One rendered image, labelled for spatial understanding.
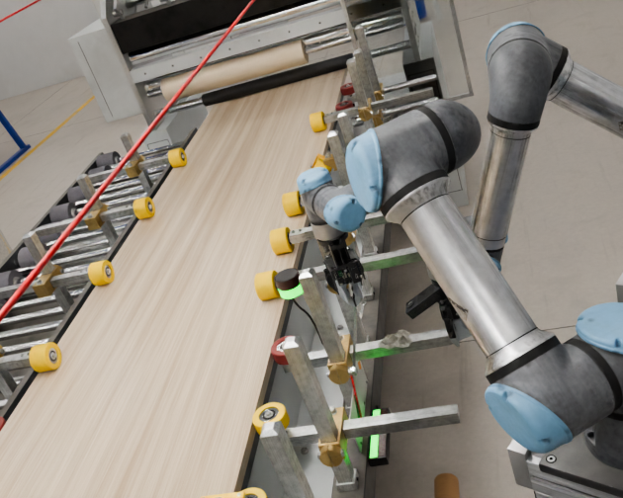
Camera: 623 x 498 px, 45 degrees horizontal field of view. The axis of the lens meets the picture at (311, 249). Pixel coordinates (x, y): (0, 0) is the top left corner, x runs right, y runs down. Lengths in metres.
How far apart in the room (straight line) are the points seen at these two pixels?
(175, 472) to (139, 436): 0.19
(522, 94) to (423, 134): 0.30
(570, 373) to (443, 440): 1.77
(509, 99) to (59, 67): 10.75
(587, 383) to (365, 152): 0.45
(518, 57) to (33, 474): 1.43
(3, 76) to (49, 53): 0.91
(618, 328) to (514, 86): 0.49
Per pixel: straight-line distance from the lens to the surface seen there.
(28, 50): 12.04
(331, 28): 3.97
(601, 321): 1.15
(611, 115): 1.57
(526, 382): 1.07
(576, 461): 1.27
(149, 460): 1.79
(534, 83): 1.41
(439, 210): 1.12
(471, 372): 3.07
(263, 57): 3.99
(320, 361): 1.92
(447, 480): 2.59
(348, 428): 1.72
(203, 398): 1.88
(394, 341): 1.87
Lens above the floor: 1.97
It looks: 28 degrees down
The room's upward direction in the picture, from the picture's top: 20 degrees counter-clockwise
